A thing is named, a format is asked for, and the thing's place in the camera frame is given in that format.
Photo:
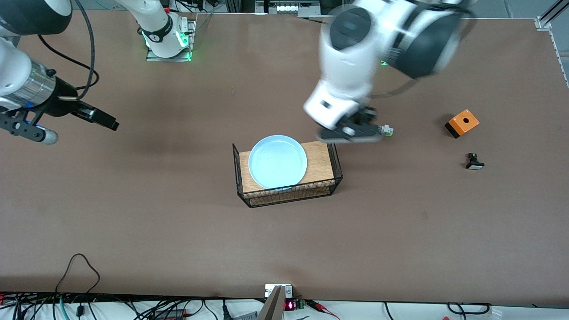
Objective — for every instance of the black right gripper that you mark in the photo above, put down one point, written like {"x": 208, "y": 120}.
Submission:
{"x": 61, "y": 104}

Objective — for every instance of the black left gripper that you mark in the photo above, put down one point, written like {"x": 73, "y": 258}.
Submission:
{"x": 365, "y": 116}

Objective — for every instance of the light blue round plate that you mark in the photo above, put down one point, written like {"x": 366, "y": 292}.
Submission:
{"x": 278, "y": 162}

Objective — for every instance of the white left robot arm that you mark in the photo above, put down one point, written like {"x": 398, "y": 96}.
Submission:
{"x": 346, "y": 66}

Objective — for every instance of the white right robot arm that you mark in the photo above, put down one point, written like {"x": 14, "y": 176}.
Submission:
{"x": 155, "y": 18}

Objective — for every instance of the black white push button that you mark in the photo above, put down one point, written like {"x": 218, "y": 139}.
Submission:
{"x": 474, "y": 164}

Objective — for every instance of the white mounting plate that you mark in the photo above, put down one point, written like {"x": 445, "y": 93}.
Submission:
{"x": 289, "y": 291}

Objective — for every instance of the metal device with lights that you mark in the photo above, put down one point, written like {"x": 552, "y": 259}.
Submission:
{"x": 286, "y": 8}

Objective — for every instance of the red clip lead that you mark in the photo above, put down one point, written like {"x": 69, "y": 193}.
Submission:
{"x": 316, "y": 304}

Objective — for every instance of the red LED display module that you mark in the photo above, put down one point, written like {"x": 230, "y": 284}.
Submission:
{"x": 290, "y": 305}

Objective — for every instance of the green push button switch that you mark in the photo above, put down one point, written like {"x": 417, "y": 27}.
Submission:
{"x": 388, "y": 130}

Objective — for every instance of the orange button enclosure box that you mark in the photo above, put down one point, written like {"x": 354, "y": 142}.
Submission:
{"x": 464, "y": 120}

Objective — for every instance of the aluminium frame profile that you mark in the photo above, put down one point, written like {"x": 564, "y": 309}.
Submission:
{"x": 543, "y": 23}

